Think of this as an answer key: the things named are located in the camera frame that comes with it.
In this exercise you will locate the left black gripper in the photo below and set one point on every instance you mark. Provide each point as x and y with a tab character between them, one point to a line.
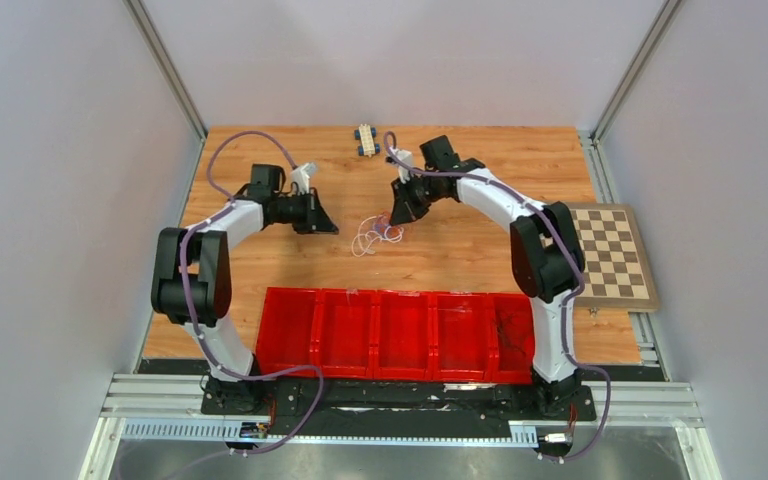
315	220

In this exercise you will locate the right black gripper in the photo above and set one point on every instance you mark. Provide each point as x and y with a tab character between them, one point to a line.
407	209

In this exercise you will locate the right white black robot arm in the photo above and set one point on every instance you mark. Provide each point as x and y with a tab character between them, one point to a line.
547	261

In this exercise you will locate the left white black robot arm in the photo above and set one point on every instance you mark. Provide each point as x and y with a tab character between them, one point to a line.
192	281

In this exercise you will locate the white blue toy car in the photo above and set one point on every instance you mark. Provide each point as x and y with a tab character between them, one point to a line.
366	134

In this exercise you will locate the red bin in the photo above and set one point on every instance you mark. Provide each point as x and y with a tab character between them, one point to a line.
513	323
463	339
344	339
286	332
403	337

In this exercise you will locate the red bin middle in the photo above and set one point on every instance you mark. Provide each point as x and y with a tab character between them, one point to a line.
403	337

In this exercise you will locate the red bin rightmost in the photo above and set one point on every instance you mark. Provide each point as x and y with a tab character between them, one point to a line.
513	323

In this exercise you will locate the wooden chessboard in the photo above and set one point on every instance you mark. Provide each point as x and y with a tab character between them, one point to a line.
617	271

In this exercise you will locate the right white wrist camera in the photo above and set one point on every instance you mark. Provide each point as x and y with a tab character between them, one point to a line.
404	161

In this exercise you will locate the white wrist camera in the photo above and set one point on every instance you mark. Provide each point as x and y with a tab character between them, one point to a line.
301	177
404	161

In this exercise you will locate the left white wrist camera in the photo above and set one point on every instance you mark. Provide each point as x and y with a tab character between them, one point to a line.
301	177

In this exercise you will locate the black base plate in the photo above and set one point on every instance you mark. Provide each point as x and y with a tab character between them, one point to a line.
363	408

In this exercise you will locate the aluminium frame rail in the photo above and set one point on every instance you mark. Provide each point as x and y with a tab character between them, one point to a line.
632	403

